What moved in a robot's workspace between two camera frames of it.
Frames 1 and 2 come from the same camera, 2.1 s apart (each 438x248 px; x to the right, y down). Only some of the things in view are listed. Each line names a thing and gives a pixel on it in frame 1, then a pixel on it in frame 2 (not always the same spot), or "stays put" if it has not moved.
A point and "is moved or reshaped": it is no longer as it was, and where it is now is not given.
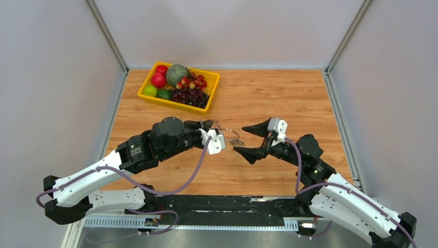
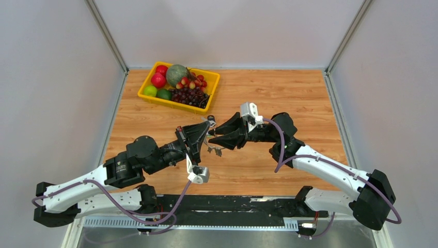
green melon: [175, 73] stays put
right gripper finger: [261, 129] → [234, 125]
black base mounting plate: [232, 206] stays put
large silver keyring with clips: [237, 141] is moved or reshaped
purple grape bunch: [191, 96] stays put
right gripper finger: [251, 155] → [230, 141]
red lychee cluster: [192, 81] stays put
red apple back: [161, 69] stays put
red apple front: [158, 80] stays put
